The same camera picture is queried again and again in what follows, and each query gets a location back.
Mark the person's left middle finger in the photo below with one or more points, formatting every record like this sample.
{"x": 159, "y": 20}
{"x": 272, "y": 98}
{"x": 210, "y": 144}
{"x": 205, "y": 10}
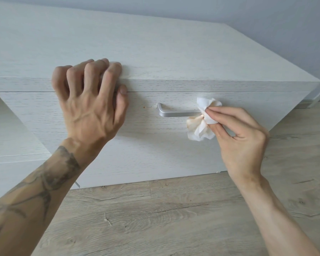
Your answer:
{"x": 92, "y": 77}

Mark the person's right thumb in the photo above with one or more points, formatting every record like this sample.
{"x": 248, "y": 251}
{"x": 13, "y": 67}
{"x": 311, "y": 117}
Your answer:
{"x": 229, "y": 113}

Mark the person's right middle finger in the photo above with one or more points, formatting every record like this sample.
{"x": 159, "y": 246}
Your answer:
{"x": 221, "y": 142}

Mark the person's left little finger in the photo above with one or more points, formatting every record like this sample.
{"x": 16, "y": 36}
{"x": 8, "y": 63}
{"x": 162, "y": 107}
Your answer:
{"x": 60, "y": 81}

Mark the person's left hand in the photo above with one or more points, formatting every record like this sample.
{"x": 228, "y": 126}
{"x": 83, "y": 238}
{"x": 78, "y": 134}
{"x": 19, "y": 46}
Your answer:
{"x": 88, "y": 117}

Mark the person's left thumb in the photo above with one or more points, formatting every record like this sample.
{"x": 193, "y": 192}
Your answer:
{"x": 122, "y": 103}

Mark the person's right forearm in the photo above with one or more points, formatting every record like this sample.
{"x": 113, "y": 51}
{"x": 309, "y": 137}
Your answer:
{"x": 274, "y": 221}

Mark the white wood grain cabinet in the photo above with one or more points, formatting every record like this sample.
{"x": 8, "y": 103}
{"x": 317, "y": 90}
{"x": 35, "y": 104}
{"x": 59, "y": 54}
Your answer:
{"x": 162, "y": 50}

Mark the white wood grain drawer front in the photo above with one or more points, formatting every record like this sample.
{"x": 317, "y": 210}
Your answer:
{"x": 154, "y": 146}

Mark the person's right hand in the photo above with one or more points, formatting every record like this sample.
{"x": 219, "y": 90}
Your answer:
{"x": 245, "y": 149}

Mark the white stained tissue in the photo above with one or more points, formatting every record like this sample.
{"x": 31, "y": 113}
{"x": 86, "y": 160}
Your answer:
{"x": 200, "y": 129}

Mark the person's left forearm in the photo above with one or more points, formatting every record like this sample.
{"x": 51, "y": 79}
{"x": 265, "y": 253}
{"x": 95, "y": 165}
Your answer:
{"x": 29, "y": 199}

